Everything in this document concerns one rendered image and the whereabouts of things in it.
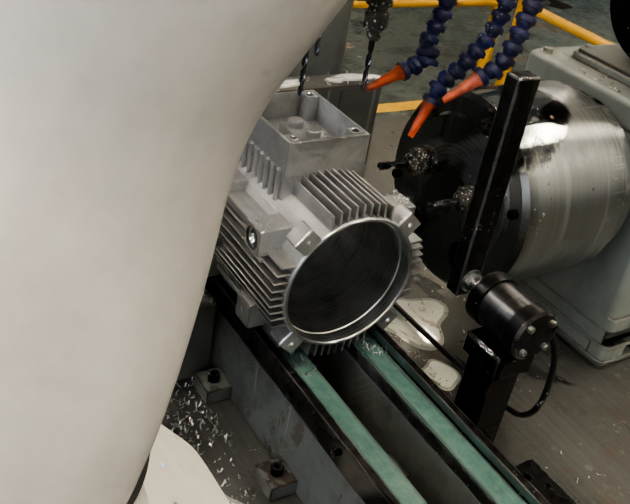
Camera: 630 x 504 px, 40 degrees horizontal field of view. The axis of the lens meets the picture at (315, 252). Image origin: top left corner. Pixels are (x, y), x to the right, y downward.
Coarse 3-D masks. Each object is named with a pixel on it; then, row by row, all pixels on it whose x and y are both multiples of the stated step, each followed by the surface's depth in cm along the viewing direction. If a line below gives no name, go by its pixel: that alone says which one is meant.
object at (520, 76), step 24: (528, 72) 83; (504, 96) 83; (528, 96) 83; (504, 120) 84; (504, 144) 85; (480, 168) 88; (504, 168) 87; (480, 192) 89; (504, 192) 89; (480, 216) 89; (480, 240) 92; (456, 264) 94; (480, 264) 94; (456, 288) 94
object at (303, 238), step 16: (400, 208) 90; (304, 224) 84; (400, 224) 89; (416, 224) 90; (288, 240) 84; (304, 240) 83; (320, 240) 84; (304, 256) 85; (384, 320) 96; (272, 336) 90; (288, 336) 90; (288, 352) 91
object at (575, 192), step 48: (480, 96) 100; (576, 96) 106; (432, 144) 108; (480, 144) 100; (528, 144) 97; (576, 144) 101; (624, 144) 106; (432, 192) 109; (528, 192) 96; (576, 192) 100; (624, 192) 104; (432, 240) 111; (528, 240) 98; (576, 240) 104
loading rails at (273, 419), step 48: (240, 336) 99; (384, 336) 98; (240, 384) 101; (288, 384) 90; (336, 384) 102; (384, 384) 93; (432, 384) 92; (288, 432) 92; (336, 432) 84; (384, 432) 95; (432, 432) 87; (480, 432) 87; (288, 480) 92; (336, 480) 85; (384, 480) 81; (432, 480) 89; (480, 480) 83
